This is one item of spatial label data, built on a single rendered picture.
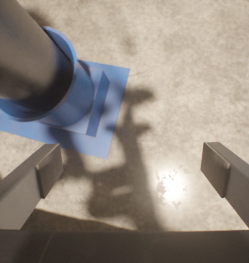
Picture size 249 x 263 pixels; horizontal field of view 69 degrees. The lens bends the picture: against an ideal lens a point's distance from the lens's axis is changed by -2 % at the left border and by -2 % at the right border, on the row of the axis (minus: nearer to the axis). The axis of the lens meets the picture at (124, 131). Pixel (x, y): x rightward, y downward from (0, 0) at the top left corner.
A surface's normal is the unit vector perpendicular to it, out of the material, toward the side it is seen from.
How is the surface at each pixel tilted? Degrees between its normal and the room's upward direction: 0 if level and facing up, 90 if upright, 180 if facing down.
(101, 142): 0
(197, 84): 0
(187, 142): 0
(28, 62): 90
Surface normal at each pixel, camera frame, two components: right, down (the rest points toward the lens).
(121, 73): -0.14, -0.12
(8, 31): 0.95, 0.25
